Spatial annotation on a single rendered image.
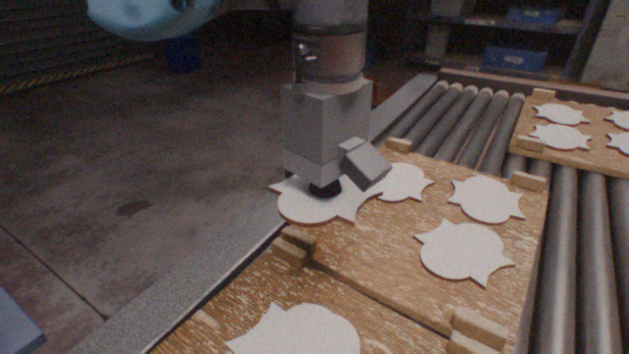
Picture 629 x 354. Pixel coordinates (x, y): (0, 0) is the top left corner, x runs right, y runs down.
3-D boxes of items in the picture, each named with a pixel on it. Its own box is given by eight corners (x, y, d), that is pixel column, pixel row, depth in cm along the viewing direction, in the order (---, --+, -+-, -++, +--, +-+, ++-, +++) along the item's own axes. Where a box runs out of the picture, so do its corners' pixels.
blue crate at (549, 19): (504, 20, 403) (508, 4, 395) (515, 15, 427) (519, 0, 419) (554, 25, 375) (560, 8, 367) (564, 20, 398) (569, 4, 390)
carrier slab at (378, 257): (274, 248, 60) (274, 240, 59) (382, 149, 88) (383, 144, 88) (507, 368, 43) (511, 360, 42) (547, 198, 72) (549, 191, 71)
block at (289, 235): (280, 243, 58) (279, 229, 57) (287, 236, 60) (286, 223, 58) (311, 259, 55) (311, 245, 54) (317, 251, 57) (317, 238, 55)
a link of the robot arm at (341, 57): (381, 28, 37) (327, 40, 32) (376, 73, 39) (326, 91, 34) (325, 19, 41) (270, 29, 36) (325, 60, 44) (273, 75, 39)
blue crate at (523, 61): (481, 66, 428) (485, 47, 416) (484, 57, 459) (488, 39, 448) (541, 73, 403) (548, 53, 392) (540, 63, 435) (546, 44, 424)
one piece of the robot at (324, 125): (365, 75, 30) (353, 227, 39) (420, 54, 35) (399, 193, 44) (269, 50, 37) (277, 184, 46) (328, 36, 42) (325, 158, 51)
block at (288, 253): (270, 255, 56) (269, 241, 55) (278, 248, 57) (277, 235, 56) (301, 272, 53) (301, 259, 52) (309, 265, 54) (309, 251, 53)
